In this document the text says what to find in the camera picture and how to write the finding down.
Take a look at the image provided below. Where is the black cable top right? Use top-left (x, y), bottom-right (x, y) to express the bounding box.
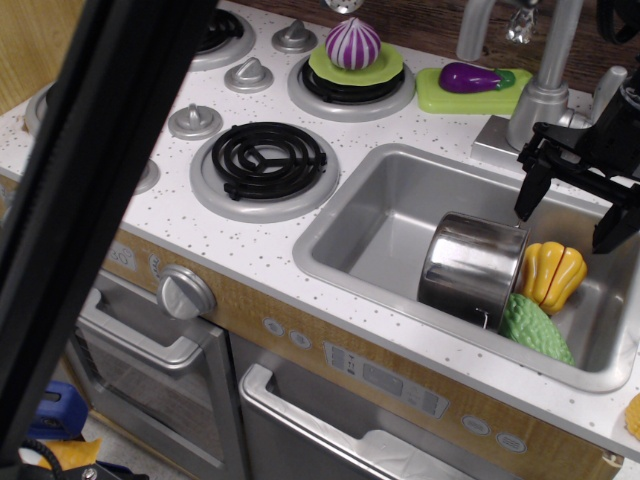
top-left (595, 0), bottom-right (640, 44)

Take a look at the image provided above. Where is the silver toy faucet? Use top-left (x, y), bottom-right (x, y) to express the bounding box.
top-left (456, 1), bottom-right (583, 151)

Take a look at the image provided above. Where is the yellow cloth on floor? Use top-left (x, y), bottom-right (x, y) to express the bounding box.
top-left (44, 438), bottom-right (102, 471)

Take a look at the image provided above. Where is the silver stove knob top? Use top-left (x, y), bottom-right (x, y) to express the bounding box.
top-left (271, 20), bottom-right (318, 54)

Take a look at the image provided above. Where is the light green toy plate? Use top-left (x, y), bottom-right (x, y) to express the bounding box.
top-left (308, 42), bottom-right (404, 87)

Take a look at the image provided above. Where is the stainless steel pot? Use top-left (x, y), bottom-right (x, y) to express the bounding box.
top-left (417, 212), bottom-right (529, 331)

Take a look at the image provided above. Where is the green toy cutting board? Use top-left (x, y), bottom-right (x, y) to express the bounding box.
top-left (415, 68), bottom-right (532, 115)

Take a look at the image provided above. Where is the back right stove burner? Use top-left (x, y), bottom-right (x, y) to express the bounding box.
top-left (287, 57), bottom-right (415, 123)

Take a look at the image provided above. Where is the front right stove burner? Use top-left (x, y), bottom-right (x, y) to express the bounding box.
top-left (189, 122), bottom-right (340, 223)

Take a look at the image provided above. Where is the silver oven dial knob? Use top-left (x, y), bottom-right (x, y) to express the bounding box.
top-left (156, 264), bottom-right (216, 320)

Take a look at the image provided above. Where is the yellow toy corn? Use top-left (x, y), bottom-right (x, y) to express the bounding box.
top-left (624, 394), bottom-right (640, 440)

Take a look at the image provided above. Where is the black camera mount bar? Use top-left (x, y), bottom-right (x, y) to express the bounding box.
top-left (1, 1), bottom-right (215, 479)

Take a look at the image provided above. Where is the grey toy sink basin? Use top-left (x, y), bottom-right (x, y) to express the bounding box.
top-left (293, 144), bottom-right (639, 392)

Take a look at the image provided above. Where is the yellow toy bell pepper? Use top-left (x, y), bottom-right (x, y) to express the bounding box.
top-left (518, 241), bottom-right (588, 316)

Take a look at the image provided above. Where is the silver stove knob middle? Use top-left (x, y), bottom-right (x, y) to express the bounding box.
top-left (224, 57), bottom-right (274, 94)

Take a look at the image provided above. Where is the silver stove knob lower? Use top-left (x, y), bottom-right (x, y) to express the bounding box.
top-left (167, 103), bottom-right (223, 141)

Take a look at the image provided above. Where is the blue clamp tool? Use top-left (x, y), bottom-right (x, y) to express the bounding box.
top-left (27, 380), bottom-right (89, 440)

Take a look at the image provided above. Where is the silver faucet handle lever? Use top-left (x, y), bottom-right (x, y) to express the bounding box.
top-left (559, 66), bottom-right (628, 129)

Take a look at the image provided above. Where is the toy dishwasher door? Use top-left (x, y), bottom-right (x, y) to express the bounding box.
top-left (227, 329), bottom-right (551, 480)

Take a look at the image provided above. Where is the back left stove burner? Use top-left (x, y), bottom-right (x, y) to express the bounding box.
top-left (190, 9), bottom-right (256, 71)

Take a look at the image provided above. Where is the green bumpy toy gourd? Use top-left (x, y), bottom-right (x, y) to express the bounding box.
top-left (499, 293), bottom-right (575, 366)

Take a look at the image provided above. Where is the silver stove knob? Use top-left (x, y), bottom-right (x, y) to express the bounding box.
top-left (167, 103), bottom-right (223, 141)
top-left (271, 20), bottom-right (318, 54)
top-left (224, 57), bottom-right (274, 94)

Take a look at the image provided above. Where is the toy oven door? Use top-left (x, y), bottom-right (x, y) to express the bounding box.
top-left (66, 271), bottom-right (246, 479)

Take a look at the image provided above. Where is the purple striped toy onion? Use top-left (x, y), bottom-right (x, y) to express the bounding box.
top-left (325, 18), bottom-right (382, 70)

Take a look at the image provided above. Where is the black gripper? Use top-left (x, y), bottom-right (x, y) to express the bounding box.
top-left (514, 79), bottom-right (639, 254)

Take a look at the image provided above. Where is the purple toy eggplant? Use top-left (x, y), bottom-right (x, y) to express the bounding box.
top-left (438, 62), bottom-right (516, 94)

